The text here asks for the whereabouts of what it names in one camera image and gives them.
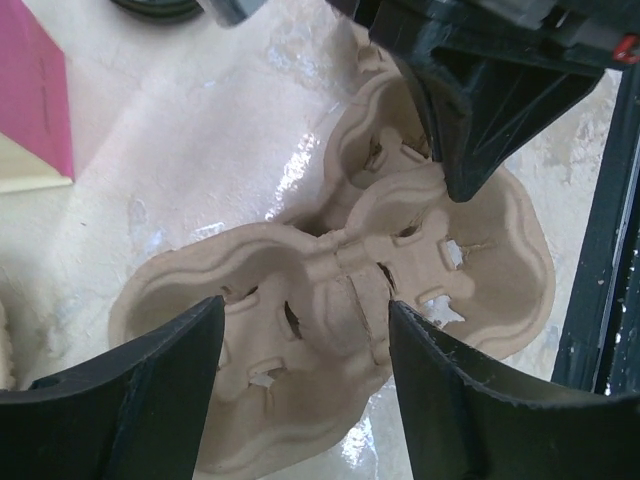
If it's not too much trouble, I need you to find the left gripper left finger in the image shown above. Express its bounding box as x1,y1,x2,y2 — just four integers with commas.
1,297,224,479

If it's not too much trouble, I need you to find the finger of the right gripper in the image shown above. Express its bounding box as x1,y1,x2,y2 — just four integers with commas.
369,1,605,203

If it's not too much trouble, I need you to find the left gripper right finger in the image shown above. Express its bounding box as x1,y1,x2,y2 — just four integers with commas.
388,301,639,479

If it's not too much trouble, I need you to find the cardboard cup carrier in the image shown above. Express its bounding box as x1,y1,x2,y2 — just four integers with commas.
323,25,432,198
109,163,555,479

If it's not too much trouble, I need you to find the pink beige paper bag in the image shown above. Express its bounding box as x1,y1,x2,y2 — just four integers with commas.
1,1,74,193

